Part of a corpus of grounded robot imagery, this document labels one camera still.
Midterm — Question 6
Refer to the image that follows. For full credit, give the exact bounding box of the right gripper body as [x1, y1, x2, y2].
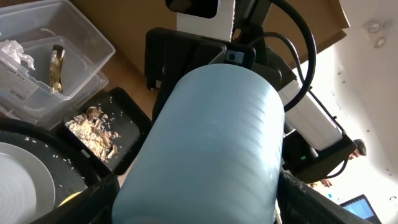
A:
[144, 27, 297, 121]

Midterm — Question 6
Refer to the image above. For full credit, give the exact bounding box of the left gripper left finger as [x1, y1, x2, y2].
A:
[32, 175, 120, 224]

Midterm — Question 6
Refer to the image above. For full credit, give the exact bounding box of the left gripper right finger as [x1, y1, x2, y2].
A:
[277, 171, 371, 224]

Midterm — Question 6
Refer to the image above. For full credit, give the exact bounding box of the yellow bowl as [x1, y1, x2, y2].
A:
[58, 191, 82, 207]

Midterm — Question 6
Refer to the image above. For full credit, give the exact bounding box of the food scraps pile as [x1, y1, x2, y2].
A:
[65, 106, 120, 163]

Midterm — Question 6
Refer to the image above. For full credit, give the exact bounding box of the blue plastic cup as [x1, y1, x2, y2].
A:
[112, 64, 285, 224]

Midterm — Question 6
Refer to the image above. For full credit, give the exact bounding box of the gold snack wrapper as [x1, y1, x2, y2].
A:
[49, 45, 65, 93]

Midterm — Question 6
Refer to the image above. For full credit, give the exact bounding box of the white tissue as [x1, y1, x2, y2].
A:
[1, 40, 35, 70]

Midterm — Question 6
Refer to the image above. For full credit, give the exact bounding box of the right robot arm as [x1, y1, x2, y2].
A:
[145, 1, 355, 183]

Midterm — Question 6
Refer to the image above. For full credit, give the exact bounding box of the round black tray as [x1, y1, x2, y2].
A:
[1, 118, 100, 206]

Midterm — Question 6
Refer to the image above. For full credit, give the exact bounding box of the grey round plate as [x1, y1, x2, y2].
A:
[1, 142, 55, 223]

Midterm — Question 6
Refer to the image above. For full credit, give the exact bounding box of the black rectangular tray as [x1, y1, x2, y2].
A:
[58, 87, 152, 177]

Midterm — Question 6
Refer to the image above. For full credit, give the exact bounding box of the person in background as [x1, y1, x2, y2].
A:
[309, 139, 367, 188]

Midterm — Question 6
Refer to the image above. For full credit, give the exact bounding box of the lower clear plastic bin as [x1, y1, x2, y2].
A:
[1, 72, 108, 129]

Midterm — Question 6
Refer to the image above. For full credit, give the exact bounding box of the clear plastic bin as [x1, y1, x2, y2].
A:
[1, 1, 115, 100]
[1, 72, 108, 129]

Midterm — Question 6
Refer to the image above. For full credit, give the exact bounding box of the upper clear plastic bin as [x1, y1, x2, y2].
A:
[1, 1, 115, 100]

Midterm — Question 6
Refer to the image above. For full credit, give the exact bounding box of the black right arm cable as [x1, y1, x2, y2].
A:
[248, 0, 349, 180]

